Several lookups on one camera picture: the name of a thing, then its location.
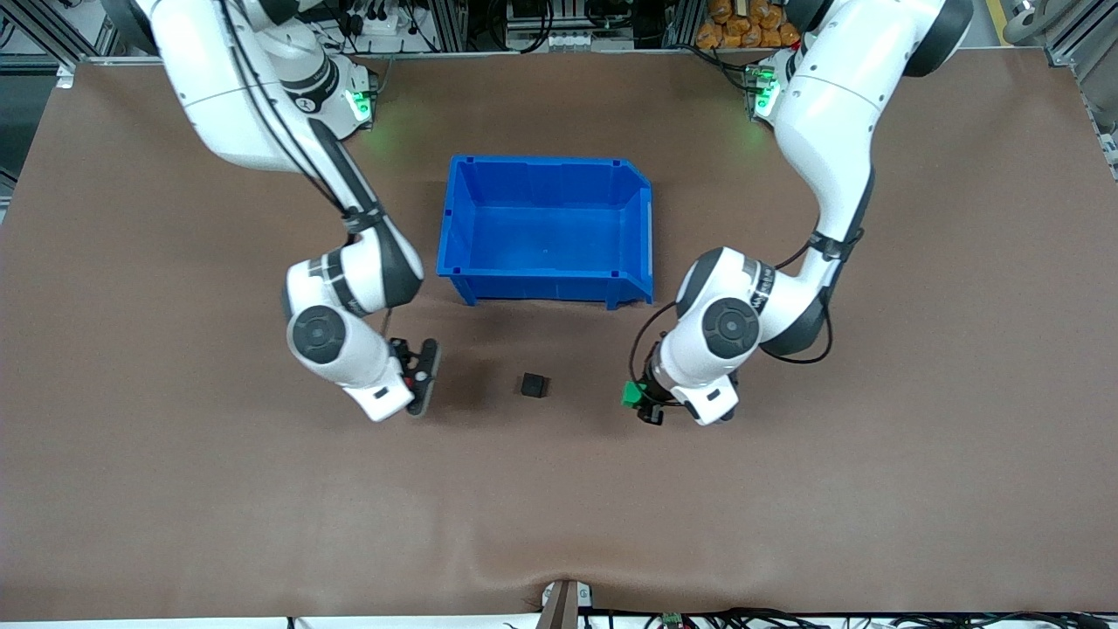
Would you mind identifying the brown table mat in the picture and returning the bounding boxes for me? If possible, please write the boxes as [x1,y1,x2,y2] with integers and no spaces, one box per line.
[0,48,1118,621]

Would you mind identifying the blue plastic bin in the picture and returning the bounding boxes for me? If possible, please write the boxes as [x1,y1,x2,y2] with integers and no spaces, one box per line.
[436,156,654,309]

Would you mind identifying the metal table edge clamp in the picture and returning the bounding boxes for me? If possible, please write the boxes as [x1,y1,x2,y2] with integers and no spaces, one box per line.
[542,579,595,629]

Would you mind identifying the white power strip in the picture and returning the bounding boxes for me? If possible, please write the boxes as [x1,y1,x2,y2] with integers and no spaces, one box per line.
[348,9,420,36]

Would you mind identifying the orange snack bag pile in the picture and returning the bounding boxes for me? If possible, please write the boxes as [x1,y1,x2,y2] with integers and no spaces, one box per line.
[696,0,803,50]

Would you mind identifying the aluminium frame post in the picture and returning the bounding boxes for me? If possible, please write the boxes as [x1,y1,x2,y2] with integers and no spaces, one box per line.
[1044,0,1118,106]
[0,0,119,66]

